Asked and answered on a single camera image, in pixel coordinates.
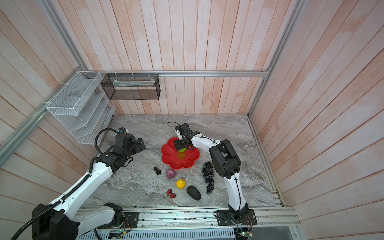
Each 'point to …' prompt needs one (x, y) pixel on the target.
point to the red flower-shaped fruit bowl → (177, 159)
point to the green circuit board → (115, 234)
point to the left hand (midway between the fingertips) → (136, 146)
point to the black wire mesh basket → (132, 86)
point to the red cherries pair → (169, 192)
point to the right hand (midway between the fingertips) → (178, 143)
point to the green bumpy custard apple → (182, 150)
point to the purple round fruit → (170, 173)
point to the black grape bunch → (208, 172)
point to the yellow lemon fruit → (180, 183)
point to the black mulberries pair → (157, 171)
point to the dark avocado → (193, 192)
